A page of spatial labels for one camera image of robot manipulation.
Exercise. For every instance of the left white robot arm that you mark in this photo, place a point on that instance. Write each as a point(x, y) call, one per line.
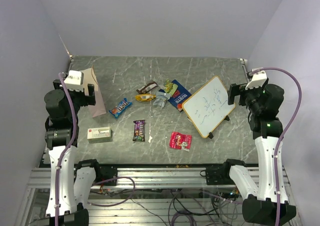
point(69, 184)

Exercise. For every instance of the pink paper bag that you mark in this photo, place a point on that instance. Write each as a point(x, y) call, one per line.
point(90, 78)

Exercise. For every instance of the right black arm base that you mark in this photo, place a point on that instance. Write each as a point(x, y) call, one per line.
point(217, 175)

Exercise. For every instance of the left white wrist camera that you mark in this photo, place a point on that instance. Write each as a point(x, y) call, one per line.
point(74, 81)

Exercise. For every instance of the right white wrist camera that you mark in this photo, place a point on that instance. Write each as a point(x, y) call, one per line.
point(257, 77)

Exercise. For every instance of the blue Burts chips bag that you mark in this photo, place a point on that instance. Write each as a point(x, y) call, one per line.
point(179, 97)

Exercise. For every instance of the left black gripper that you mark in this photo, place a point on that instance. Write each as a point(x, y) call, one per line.
point(86, 100)

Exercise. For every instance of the aluminium frame rail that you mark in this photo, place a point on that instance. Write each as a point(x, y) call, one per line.
point(147, 178)

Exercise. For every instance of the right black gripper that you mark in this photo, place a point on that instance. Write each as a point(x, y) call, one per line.
point(234, 90)

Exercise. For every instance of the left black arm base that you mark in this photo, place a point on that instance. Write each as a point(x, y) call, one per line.
point(108, 172)

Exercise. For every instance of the yellow M&Ms packet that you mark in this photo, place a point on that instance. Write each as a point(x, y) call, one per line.
point(145, 97)

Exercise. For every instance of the brown chocolate bar wrapper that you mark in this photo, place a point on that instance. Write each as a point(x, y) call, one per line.
point(147, 88)

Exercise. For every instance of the white cardboard box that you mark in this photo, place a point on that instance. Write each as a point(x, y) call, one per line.
point(99, 135)

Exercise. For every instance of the red candy packet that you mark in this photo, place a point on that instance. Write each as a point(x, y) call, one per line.
point(180, 141)

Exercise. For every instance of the purple M&Ms packet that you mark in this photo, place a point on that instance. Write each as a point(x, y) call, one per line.
point(139, 130)

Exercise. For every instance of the light blue snack wrapper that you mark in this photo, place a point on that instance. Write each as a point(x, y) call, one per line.
point(161, 98)

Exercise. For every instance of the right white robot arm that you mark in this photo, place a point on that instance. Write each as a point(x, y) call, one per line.
point(266, 202)

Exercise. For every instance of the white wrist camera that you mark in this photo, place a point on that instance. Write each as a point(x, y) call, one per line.
point(74, 81)
point(257, 77)

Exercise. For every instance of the blue M&Ms packet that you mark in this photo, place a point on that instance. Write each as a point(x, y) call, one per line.
point(120, 108)

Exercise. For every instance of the small whiteboard with stand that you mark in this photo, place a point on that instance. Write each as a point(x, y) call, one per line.
point(208, 106)

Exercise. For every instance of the green snack packet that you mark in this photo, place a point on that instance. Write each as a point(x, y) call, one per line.
point(170, 87)

